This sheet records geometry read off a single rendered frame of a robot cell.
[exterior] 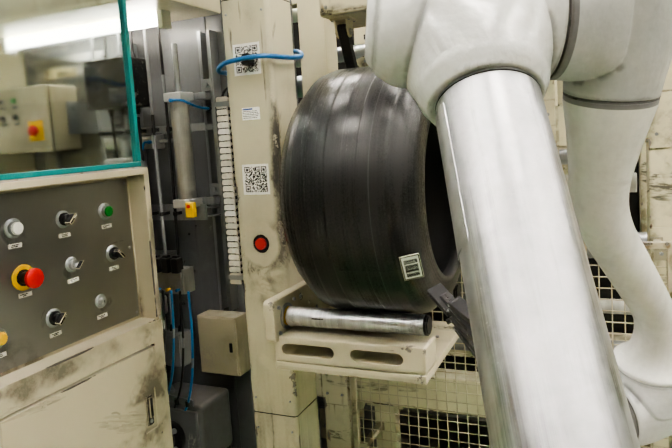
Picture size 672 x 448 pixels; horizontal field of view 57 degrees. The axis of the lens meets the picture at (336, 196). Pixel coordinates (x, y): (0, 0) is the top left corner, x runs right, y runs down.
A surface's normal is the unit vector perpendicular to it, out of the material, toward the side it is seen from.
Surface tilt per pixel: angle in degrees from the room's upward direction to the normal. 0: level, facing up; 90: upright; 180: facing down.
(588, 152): 108
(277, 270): 90
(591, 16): 102
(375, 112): 54
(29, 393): 90
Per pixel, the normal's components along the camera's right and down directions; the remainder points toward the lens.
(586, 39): 0.11, 0.52
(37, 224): 0.91, -0.02
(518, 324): -0.53, -0.40
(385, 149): -0.14, -0.25
